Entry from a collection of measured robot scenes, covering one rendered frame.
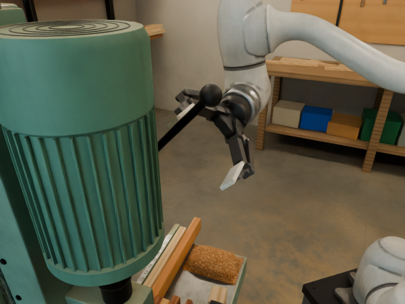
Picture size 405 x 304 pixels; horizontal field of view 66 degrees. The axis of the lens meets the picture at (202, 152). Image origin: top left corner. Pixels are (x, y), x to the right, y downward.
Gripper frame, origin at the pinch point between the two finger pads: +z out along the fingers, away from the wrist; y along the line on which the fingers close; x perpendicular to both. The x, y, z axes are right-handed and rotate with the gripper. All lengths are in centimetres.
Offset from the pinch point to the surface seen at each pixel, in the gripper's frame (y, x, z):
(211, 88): 6.8, 9.0, 1.0
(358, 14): -29, 28, -305
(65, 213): 6.9, -4.8, 22.1
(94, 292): -6.5, -26.5, 15.1
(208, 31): 60, -98, -320
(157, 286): -18.6, -32.6, 1.2
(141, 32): 16.0, 12.4, 12.4
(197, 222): -19.0, -32.2, -22.2
